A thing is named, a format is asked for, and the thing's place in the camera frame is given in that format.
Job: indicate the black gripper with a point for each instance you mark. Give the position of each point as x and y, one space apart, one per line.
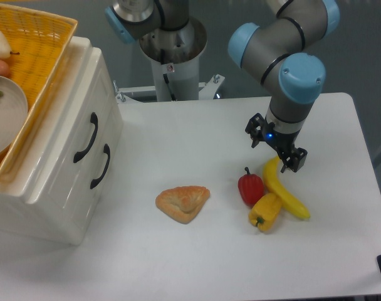
284 144

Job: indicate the black top drawer handle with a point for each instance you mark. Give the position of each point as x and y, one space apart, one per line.
88 139

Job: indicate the black drawer handle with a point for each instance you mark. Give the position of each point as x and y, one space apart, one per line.
88 139
96 181

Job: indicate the white drawer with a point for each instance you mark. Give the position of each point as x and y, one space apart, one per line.
91 91
81 199

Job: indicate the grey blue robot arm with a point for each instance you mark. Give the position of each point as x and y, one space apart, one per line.
274 56

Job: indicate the white drawer cabinet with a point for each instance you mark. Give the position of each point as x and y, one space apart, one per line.
43 220

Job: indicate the red bell pepper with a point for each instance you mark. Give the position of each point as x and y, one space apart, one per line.
251 188

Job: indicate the yellow banana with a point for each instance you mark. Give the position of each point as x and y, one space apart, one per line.
274 185

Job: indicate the yellow bell pepper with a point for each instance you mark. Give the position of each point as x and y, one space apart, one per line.
265 212

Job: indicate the triangular pastry bread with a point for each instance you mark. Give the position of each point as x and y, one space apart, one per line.
184 203

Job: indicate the yellow woven basket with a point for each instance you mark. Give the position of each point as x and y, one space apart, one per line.
39 40

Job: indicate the white plate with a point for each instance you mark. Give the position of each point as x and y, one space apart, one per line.
13 112

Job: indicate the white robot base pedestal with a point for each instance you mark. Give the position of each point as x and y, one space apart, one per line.
174 59

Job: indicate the black bottom drawer handle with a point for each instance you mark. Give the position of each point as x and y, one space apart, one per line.
96 181

